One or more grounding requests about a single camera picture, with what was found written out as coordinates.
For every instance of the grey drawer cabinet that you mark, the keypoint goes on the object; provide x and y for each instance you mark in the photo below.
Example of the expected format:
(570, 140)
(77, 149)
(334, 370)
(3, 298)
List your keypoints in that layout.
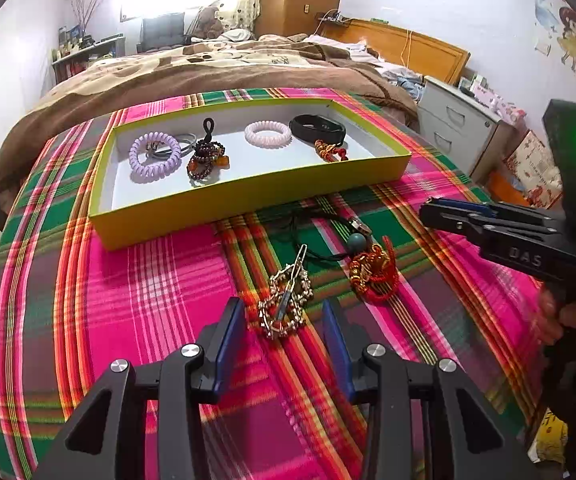
(448, 120)

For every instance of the cluttered shelf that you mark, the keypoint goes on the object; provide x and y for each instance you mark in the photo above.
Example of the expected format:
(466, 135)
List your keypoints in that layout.
(83, 55)

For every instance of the white bedding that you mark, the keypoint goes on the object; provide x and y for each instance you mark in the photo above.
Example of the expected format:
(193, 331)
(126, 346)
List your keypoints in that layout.
(368, 55)

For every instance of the yellow cardboard box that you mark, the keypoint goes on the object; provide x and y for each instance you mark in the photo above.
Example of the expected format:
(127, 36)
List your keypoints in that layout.
(248, 180)

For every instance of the blue clothes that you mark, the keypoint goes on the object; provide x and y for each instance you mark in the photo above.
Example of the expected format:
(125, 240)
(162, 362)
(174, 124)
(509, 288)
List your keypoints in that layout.
(408, 89)

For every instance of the yellow packet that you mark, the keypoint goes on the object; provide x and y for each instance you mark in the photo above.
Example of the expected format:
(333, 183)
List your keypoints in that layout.
(550, 435)

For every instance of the brown printed blanket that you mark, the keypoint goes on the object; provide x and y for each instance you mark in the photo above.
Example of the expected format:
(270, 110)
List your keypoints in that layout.
(93, 85)

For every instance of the red printed box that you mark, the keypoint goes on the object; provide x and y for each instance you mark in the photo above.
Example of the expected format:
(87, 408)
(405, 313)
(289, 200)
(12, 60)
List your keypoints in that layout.
(535, 170)

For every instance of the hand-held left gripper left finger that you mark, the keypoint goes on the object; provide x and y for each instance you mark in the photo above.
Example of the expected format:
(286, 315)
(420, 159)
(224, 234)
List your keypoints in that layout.
(230, 345)

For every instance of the wooden headboard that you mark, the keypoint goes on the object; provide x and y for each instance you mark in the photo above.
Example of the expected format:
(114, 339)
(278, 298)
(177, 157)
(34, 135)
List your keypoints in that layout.
(433, 55)

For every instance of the vase with branches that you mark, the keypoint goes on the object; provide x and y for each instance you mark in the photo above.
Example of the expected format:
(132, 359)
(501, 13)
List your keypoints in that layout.
(88, 10)

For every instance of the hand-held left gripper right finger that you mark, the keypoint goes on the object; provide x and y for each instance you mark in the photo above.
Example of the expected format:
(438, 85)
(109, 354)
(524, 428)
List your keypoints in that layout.
(335, 350)

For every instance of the grey chair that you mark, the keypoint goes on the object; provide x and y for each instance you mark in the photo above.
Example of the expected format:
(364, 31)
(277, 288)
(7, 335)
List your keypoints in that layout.
(160, 32)

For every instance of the brown teddy bear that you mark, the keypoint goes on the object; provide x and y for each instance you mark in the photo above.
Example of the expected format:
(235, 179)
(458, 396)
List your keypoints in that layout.
(210, 22)

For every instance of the black wristband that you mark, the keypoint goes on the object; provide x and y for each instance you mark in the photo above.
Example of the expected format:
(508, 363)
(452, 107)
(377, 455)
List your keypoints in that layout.
(300, 130)

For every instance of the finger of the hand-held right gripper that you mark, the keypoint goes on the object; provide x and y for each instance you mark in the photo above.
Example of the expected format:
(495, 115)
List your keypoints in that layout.
(448, 217)
(463, 206)

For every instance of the pink green plaid blanket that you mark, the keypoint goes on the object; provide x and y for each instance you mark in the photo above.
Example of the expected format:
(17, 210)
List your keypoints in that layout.
(143, 285)

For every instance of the boxes on drawer cabinet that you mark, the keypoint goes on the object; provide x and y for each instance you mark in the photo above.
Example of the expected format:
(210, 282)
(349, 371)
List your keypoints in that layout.
(493, 97)

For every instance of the power strip shelf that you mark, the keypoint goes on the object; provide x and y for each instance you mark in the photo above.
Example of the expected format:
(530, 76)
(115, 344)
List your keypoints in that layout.
(335, 17)

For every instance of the white pillow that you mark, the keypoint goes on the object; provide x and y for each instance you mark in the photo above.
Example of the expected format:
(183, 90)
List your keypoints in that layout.
(235, 35)

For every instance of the person's right hand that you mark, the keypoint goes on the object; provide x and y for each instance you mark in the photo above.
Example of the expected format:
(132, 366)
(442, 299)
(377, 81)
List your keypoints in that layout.
(548, 312)

